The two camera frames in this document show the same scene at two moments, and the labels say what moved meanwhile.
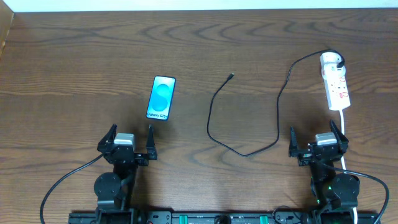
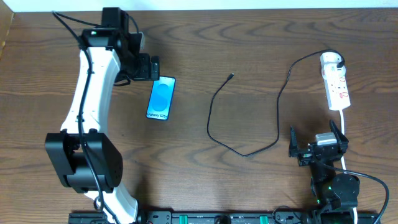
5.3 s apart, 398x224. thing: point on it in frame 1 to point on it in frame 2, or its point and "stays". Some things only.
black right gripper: x=319 y=154 stays
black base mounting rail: x=285 y=217 stays
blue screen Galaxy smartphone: x=160 y=98 stays
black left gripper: x=126 y=154 to x=155 y=68
